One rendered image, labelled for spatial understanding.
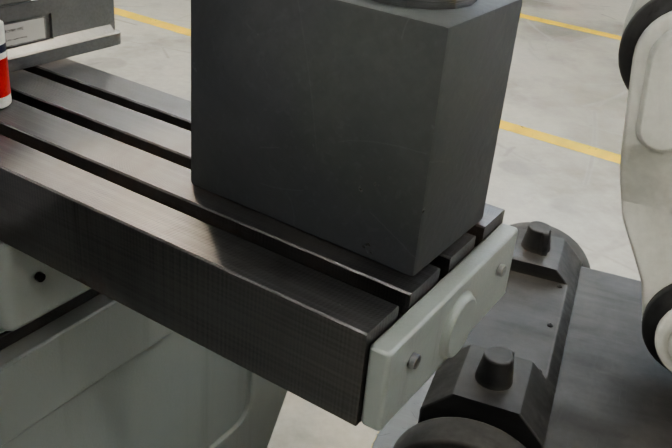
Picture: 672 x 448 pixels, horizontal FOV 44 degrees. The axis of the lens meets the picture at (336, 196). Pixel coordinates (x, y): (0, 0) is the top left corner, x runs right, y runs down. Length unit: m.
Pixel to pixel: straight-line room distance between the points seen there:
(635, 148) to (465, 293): 0.39
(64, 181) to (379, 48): 0.31
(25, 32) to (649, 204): 0.75
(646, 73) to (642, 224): 0.21
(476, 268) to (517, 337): 0.52
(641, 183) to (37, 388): 0.71
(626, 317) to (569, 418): 0.27
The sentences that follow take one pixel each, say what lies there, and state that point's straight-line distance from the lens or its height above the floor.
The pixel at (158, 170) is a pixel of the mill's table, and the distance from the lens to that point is 0.74.
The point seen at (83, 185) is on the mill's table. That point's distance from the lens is 0.72.
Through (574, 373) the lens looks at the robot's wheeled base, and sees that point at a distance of 1.17.
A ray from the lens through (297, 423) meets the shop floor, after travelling 1.84.
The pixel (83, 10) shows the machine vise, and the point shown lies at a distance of 1.04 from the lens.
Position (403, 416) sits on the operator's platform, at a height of 0.40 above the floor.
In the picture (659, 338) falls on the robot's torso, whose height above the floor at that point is 0.68.
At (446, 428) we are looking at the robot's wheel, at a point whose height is 0.59.
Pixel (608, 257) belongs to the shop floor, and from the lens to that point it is 2.66.
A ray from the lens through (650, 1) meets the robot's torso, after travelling 0.96.
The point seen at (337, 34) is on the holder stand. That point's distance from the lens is 0.57.
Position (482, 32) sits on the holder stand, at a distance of 0.58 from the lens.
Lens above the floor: 1.26
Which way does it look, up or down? 27 degrees down
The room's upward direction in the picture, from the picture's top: 5 degrees clockwise
